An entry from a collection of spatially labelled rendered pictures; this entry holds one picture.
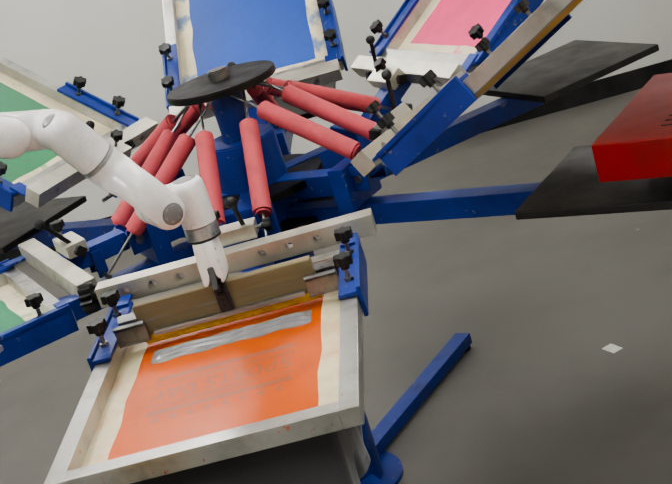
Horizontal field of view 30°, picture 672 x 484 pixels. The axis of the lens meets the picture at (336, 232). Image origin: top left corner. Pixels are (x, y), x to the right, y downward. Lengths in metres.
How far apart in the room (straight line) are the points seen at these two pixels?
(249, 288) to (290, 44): 1.68
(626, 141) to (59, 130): 1.18
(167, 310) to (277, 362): 0.35
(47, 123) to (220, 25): 1.96
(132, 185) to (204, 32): 1.94
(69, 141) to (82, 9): 4.39
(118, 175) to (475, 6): 1.62
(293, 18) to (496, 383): 1.42
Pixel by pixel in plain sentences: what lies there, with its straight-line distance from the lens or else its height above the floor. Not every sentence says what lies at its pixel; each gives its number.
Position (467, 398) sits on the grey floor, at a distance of 4.21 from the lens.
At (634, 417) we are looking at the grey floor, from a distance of 3.89.
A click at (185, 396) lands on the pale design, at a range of 2.52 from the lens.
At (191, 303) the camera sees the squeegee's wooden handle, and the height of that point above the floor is 1.03.
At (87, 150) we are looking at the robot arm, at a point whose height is 1.45.
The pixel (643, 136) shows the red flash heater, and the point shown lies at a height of 1.11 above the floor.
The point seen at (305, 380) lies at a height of 0.96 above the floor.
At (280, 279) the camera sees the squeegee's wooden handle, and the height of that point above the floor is 1.03.
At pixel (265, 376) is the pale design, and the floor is 0.96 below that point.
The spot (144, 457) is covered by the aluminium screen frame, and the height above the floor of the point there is 0.99.
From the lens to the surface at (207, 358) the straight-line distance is 2.66.
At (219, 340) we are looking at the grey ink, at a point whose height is 0.96.
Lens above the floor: 1.98
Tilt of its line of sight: 19 degrees down
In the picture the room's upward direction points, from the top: 17 degrees counter-clockwise
